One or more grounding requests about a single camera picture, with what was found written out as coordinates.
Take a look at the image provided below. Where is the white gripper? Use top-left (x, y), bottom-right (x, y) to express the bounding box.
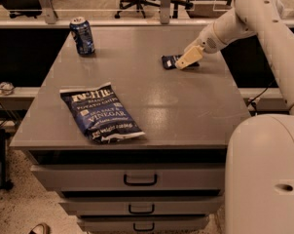
top-left (175, 23), bottom-right (226, 69)

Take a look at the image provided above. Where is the blue rxbar blueberry bar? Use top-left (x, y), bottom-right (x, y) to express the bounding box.
top-left (161, 54), bottom-right (201, 71)

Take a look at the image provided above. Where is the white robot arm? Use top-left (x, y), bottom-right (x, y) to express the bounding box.
top-left (176, 0), bottom-right (294, 234)

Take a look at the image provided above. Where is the black office chair centre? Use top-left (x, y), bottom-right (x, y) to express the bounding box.
top-left (115, 0), bottom-right (193, 19)

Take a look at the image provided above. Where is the grey drawer cabinet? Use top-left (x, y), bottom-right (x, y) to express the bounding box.
top-left (12, 26), bottom-right (248, 234)

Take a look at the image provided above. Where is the blue kettle chips bag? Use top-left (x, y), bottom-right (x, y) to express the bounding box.
top-left (59, 82), bottom-right (145, 143)

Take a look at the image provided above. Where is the blue soda can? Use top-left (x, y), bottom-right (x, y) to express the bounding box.
top-left (69, 17), bottom-right (95, 56)

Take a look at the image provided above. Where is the top grey drawer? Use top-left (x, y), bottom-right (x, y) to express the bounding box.
top-left (31, 164), bottom-right (225, 192)

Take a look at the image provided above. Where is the grey drawer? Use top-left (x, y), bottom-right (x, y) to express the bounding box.
top-left (77, 215), bottom-right (208, 233)
top-left (59, 196), bottom-right (224, 216)
top-left (31, 164), bottom-right (225, 192)

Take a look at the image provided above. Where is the middle grey drawer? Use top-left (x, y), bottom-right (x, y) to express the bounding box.
top-left (59, 196), bottom-right (224, 216)

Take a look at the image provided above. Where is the bottom grey drawer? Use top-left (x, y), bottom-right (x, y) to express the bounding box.
top-left (77, 215), bottom-right (208, 233)

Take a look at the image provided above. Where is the white device on shelf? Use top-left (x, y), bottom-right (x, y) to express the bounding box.
top-left (0, 82), bottom-right (15, 96)

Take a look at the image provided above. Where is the black metal stand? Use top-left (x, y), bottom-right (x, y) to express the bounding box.
top-left (0, 129), bottom-right (14, 191)

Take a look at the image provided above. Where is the shoe tip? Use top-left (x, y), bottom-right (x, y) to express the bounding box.
top-left (28, 223), bottom-right (51, 234)

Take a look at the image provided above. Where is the black cable right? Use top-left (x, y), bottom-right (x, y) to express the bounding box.
top-left (245, 78), bottom-right (277, 115)

